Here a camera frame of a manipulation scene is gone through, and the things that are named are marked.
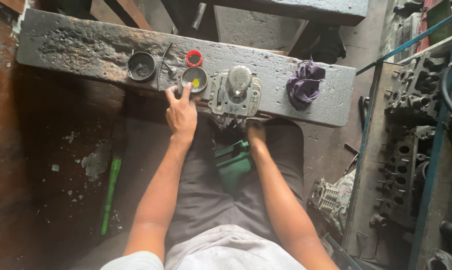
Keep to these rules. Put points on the white sack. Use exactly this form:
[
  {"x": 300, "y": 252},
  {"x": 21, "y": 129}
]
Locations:
[{"x": 346, "y": 195}]

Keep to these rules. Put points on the person's white shirt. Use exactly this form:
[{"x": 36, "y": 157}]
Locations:
[{"x": 229, "y": 251}]

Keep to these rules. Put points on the small finned cylinder head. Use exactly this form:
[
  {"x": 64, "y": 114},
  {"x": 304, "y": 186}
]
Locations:
[{"x": 322, "y": 195}]

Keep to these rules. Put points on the person's right hand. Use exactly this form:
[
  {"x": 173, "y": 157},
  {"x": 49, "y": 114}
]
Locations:
[{"x": 256, "y": 135}]

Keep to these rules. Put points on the round tin with yellow paste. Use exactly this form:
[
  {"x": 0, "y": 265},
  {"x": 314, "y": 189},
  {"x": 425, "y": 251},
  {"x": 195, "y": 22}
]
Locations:
[{"x": 194, "y": 79}]

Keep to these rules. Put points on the purple rag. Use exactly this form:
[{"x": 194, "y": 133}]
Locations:
[{"x": 304, "y": 84}]

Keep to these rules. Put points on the person's right fingers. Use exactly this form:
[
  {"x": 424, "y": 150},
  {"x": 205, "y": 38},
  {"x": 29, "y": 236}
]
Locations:
[{"x": 254, "y": 125}]

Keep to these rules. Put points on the blue rack with engine parts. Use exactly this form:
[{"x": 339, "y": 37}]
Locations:
[{"x": 402, "y": 168}]

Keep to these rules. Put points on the grey worn wooden workbench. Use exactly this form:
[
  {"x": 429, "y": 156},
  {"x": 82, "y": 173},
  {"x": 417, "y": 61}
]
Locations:
[{"x": 98, "y": 48}]

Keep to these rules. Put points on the long thin engine valve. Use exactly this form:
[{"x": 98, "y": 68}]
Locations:
[{"x": 162, "y": 67}]

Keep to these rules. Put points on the green plastic container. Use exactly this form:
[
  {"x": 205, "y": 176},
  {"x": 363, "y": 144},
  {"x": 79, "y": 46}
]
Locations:
[{"x": 233, "y": 168}]

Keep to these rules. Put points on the black round tin lid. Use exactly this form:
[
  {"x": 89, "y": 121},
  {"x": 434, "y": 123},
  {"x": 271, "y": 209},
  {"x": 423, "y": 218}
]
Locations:
[{"x": 141, "y": 66}]

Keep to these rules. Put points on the person's left hand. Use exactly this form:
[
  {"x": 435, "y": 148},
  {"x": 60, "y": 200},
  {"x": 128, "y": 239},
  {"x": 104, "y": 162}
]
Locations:
[{"x": 181, "y": 116}]

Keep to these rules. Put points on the engine valve with large head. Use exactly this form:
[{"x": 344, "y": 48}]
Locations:
[{"x": 240, "y": 77}]

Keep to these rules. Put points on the short engine valve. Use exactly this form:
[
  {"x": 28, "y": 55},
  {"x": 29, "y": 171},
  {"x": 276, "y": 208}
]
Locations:
[{"x": 171, "y": 71}]

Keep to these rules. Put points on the red plastic cap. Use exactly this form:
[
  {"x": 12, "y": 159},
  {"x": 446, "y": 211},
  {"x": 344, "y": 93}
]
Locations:
[{"x": 188, "y": 54}]

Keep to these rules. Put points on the person's grey shorts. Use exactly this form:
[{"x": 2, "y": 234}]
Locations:
[{"x": 203, "y": 187}]

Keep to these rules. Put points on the grey metal cylinder head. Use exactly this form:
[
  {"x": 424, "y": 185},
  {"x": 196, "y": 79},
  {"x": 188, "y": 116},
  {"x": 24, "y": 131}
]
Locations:
[{"x": 218, "y": 103}]

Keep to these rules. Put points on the black metal tool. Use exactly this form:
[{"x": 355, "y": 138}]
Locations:
[{"x": 351, "y": 148}]

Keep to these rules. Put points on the grey metal pipe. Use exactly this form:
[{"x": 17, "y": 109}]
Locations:
[{"x": 198, "y": 15}]

